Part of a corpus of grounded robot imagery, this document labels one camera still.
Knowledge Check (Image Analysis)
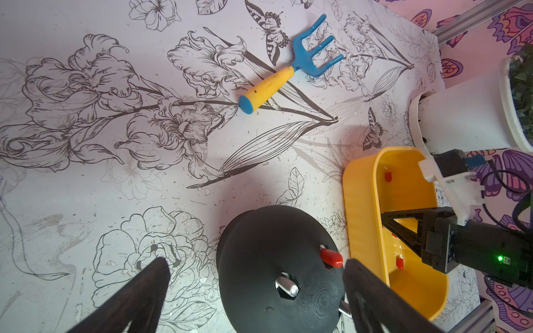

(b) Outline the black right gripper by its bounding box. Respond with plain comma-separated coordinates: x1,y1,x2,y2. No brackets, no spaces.
380,149,533,288

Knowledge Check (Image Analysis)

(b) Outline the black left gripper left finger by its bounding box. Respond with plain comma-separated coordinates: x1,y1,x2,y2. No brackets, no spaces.
70,258,171,333

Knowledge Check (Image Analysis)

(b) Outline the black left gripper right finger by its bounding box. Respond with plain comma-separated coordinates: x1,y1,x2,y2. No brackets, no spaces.
343,259,441,332

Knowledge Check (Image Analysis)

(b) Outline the red screw sleeve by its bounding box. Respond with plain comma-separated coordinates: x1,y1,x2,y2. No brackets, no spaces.
320,247,344,269
384,171,393,183
396,256,405,270

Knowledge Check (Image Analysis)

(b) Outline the black round screw base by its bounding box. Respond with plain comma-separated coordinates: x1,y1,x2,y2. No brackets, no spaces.
216,205,345,332

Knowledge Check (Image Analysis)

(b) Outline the silver protruding screw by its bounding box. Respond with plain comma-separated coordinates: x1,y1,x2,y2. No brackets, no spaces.
275,275,299,298
339,301,352,319

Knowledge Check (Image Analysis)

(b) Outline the yellow plastic tray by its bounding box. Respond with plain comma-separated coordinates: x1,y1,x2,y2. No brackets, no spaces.
342,147,448,321

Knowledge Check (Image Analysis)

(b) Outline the potted green plant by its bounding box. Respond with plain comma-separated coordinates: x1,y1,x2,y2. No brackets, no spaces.
408,43,532,155

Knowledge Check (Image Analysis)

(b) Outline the blue yellow garden fork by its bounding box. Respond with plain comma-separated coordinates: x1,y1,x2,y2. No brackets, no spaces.
238,14,344,115

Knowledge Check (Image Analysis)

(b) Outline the aluminium cage frame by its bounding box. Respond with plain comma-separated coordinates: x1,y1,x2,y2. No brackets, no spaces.
433,0,532,46

